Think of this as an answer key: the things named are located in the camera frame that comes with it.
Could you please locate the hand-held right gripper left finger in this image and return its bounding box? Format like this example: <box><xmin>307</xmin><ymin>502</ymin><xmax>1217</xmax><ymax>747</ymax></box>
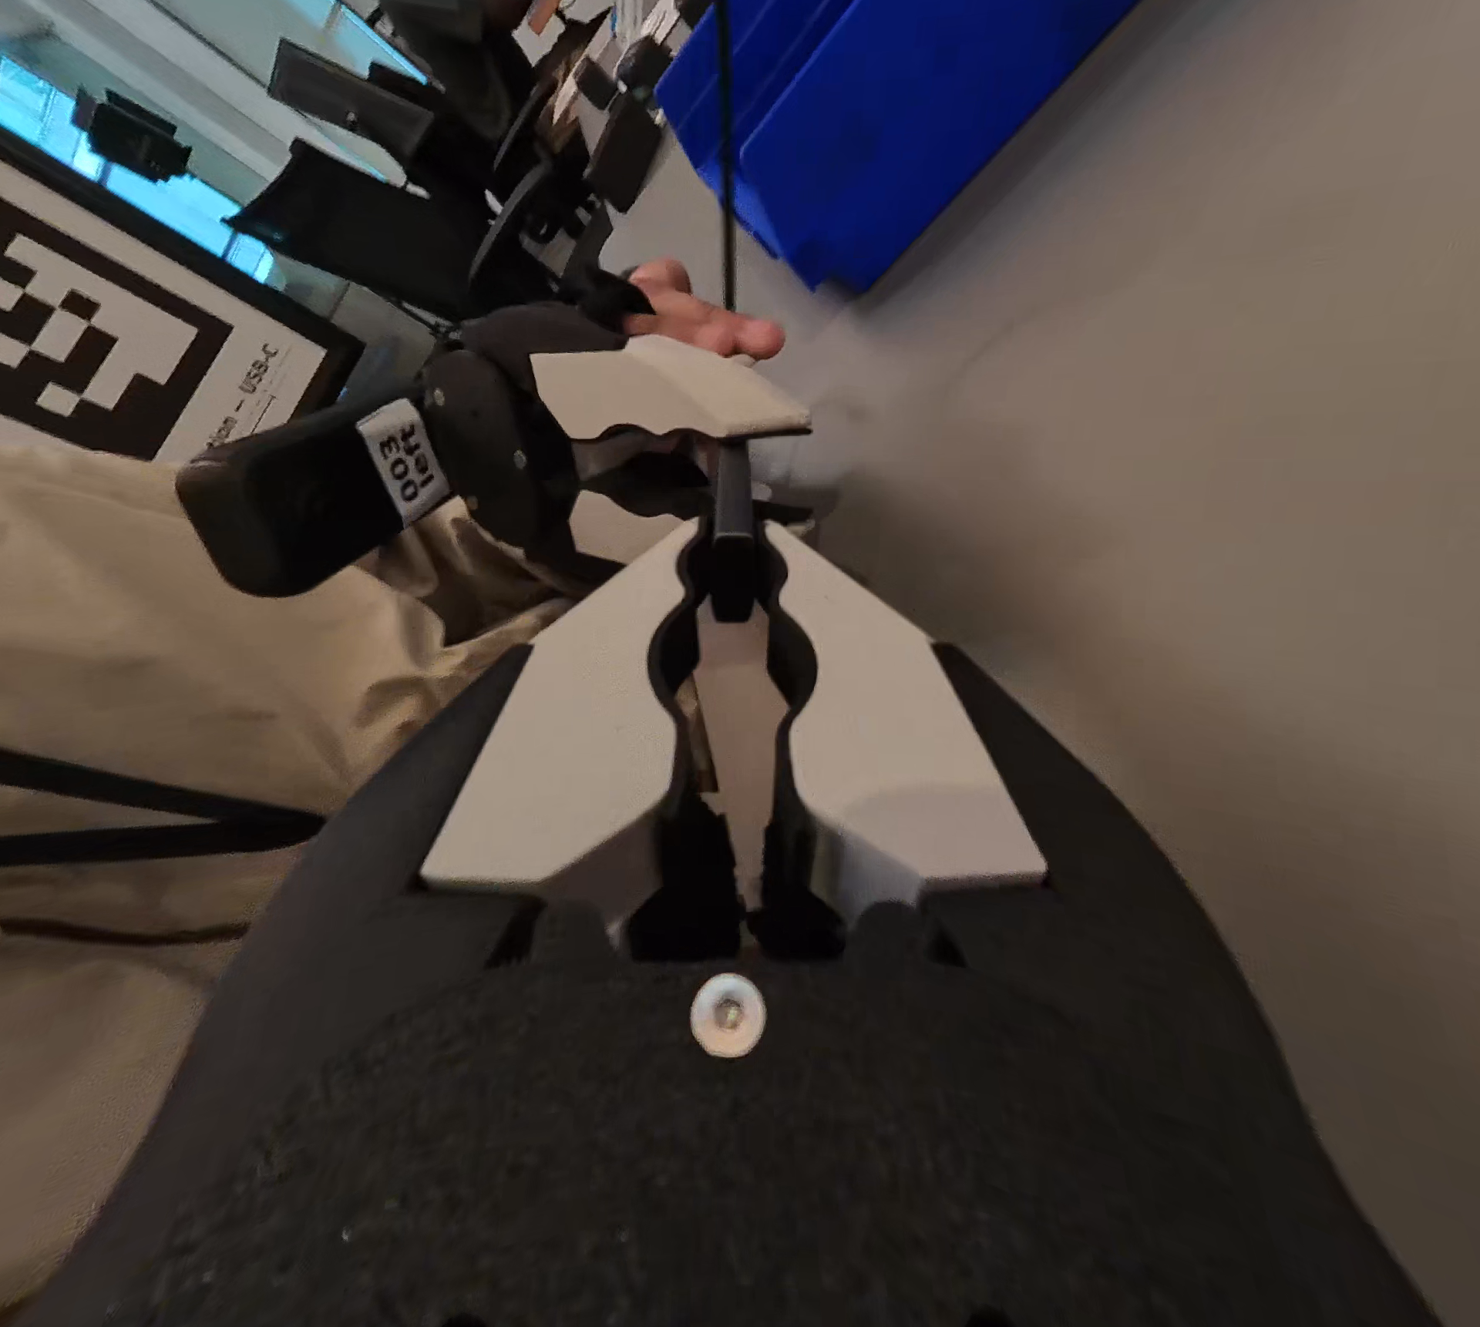
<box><xmin>420</xmin><ymin>518</ymin><xmax>709</xmax><ymax>945</ymax></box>

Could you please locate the person's left hand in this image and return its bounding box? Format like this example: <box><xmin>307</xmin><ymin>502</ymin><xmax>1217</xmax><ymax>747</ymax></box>
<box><xmin>463</xmin><ymin>259</ymin><xmax>790</xmax><ymax>371</ymax></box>

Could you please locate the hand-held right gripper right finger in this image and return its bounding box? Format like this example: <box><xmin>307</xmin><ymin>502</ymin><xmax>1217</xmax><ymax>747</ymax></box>
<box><xmin>760</xmin><ymin>518</ymin><xmax>1050</xmax><ymax>934</ymax></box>

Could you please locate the blue plastic bin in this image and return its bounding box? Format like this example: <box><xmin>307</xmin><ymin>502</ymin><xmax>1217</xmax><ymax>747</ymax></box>
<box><xmin>655</xmin><ymin>0</ymin><xmax>1288</xmax><ymax>296</ymax></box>

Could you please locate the black office chair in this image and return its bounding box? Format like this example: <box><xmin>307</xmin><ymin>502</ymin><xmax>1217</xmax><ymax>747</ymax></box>
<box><xmin>225</xmin><ymin>37</ymin><xmax>620</xmax><ymax>325</ymax></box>

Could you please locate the thin black cable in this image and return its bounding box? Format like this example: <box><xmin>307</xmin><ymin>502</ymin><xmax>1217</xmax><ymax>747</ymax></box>
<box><xmin>694</xmin><ymin>0</ymin><xmax>765</xmax><ymax>626</ymax></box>

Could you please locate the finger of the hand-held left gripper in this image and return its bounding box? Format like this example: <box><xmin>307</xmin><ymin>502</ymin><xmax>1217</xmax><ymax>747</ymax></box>
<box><xmin>572</xmin><ymin>488</ymin><xmax>702</xmax><ymax>589</ymax></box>
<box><xmin>529</xmin><ymin>333</ymin><xmax>814</xmax><ymax>442</ymax></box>

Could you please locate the framed marker tag board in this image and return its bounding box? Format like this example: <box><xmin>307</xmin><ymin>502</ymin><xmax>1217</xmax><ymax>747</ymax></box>
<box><xmin>0</xmin><ymin>125</ymin><xmax>369</xmax><ymax>464</ymax></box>

